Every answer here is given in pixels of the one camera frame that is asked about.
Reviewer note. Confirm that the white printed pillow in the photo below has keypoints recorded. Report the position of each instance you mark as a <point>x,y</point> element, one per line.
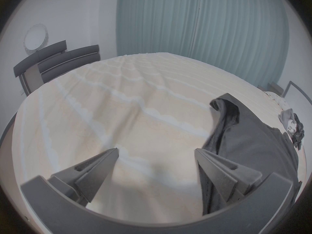
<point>276,100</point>

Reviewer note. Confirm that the grey bedside table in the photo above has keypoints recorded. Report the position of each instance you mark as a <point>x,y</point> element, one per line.
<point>273,88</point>

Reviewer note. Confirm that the round white mirror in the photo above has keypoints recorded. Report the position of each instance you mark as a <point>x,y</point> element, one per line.
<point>35,38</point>

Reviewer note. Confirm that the pile of clothes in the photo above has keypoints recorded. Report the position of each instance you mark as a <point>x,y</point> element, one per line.
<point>296,130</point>

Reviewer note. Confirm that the black chest of drawers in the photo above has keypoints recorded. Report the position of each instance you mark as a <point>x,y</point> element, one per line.
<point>63,62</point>

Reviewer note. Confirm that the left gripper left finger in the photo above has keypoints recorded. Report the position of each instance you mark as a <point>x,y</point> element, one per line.
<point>95,172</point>

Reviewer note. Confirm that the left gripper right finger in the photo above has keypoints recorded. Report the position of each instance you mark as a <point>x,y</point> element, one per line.
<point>223,177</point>

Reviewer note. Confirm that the blue-green curtain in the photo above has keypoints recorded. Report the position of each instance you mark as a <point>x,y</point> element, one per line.
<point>207,28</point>

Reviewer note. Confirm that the black T-shirt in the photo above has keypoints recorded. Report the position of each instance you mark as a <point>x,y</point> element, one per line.
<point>256,142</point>

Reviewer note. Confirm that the bed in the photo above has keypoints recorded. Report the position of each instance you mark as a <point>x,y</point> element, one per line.
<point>121,106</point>

